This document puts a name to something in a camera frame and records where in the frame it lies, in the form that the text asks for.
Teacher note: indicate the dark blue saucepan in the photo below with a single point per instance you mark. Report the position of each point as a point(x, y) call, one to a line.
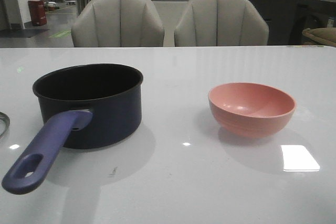
point(83, 107)

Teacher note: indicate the pink plastic bowl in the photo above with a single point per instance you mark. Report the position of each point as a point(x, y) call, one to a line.
point(250, 109)

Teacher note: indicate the glass lid blue knob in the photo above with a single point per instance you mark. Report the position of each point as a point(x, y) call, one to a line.
point(5, 123)

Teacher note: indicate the right grey upholstered chair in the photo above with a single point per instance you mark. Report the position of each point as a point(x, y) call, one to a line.
point(220, 23)

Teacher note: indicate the grey upholstered chair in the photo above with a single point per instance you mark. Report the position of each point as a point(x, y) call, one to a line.
point(118, 23)
point(220, 23)

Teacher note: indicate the left grey upholstered chair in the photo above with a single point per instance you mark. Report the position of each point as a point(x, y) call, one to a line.
point(118, 23)

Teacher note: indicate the dark counter with white top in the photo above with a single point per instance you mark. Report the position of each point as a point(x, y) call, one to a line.
point(287, 18)

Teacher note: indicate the red trash bin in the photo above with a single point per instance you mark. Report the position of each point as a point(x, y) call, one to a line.
point(37, 12)

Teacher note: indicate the beige cushion seat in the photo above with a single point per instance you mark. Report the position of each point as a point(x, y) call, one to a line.
point(319, 36)

